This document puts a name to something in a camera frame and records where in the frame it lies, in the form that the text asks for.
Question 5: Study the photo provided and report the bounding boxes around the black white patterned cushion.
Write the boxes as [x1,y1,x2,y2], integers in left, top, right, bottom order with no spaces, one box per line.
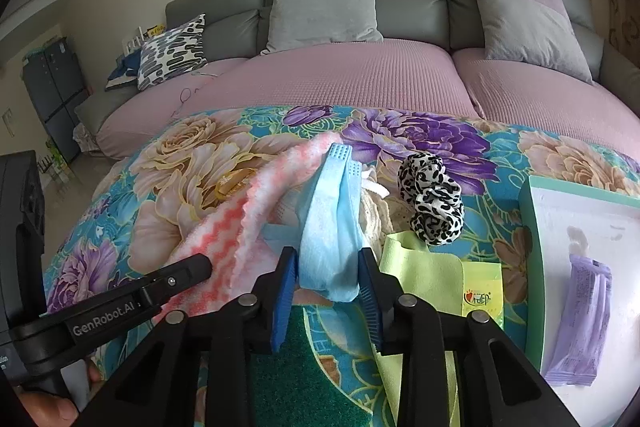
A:
[137,14,207,91]

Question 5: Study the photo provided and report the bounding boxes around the floral blanket table cover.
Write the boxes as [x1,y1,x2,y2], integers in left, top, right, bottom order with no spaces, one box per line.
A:
[41,103,640,427]

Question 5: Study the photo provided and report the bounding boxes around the books beside sofa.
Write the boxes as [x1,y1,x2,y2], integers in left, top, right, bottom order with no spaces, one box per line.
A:
[104,24,166,91]

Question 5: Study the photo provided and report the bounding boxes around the pink white zigzag towel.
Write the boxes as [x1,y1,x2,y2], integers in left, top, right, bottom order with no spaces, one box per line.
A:
[154,132,342,322]

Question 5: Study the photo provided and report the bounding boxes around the person's hand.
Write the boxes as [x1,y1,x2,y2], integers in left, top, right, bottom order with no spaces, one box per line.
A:
[15,358,104,427]

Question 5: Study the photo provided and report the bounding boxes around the grey purple cushion right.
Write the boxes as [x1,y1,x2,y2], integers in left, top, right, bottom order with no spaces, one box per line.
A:
[476,0,593,84]

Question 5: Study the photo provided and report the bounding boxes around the green tissue pack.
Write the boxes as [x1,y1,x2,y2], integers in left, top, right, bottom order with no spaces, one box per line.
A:
[461,261,504,327]

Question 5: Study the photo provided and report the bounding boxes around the cream lace scrunchie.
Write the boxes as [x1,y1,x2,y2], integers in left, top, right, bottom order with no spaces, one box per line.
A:
[359,167,395,260]

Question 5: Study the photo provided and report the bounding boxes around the blue face mask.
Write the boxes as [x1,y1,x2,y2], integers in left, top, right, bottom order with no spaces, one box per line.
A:
[262,143,364,303]

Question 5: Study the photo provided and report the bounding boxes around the dark cabinet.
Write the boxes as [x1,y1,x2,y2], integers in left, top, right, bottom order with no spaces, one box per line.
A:
[22,37,89,164]

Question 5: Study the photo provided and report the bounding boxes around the purple wipes packet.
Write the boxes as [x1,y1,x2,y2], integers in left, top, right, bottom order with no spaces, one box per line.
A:
[544,255,612,387]

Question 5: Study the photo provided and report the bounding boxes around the grey sofa with pink cover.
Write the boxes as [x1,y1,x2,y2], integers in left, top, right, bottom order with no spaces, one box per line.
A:
[75,0,639,158]

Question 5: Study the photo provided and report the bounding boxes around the leopard print scrunchie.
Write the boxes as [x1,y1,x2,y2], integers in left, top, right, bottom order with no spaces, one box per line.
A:
[397,152,464,246]

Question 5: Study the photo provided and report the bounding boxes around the light green cloth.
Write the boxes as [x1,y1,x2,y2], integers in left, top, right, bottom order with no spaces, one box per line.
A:
[374,231,463,421]

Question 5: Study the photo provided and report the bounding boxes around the beige patterned curtain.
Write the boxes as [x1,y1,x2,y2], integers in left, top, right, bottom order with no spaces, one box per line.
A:
[608,0,640,66]

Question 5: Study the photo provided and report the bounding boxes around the teal white shallow tray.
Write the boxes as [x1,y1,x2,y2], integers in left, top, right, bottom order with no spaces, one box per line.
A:
[520,176,639,426]

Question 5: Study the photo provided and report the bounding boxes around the grey cushion left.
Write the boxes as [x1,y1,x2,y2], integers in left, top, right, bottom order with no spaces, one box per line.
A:
[262,0,383,54]

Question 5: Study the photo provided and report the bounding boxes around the yellow green sponge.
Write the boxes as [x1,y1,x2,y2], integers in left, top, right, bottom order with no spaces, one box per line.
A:
[250,307,372,427]

